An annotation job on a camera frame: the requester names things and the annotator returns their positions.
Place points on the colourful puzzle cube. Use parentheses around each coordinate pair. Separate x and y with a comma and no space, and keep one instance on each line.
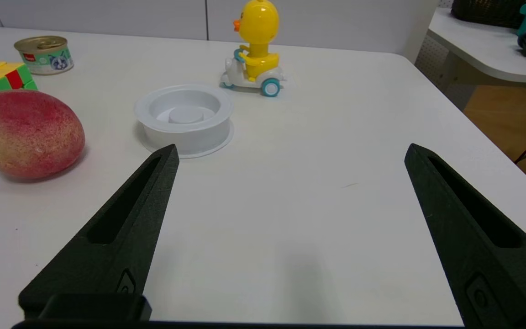
(2,77)

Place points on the white round plastic container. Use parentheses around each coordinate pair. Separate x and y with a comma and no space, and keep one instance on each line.
(185,119)

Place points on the yellow duck scooter toy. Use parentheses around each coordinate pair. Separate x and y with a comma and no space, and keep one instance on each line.
(259,55)

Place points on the red peach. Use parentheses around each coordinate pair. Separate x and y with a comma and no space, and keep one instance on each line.
(28,133)

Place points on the dark wicker basket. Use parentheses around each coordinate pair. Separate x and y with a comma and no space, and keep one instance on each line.
(486,11)

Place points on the white side table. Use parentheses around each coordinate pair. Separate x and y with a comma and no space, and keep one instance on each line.
(486,50)

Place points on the small pet food tin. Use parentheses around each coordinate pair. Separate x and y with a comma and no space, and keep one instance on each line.
(46,55)

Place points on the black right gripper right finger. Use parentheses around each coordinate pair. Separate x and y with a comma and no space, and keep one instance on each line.
(468,237)

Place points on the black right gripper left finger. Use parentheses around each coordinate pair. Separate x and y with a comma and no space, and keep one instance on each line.
(121,237)

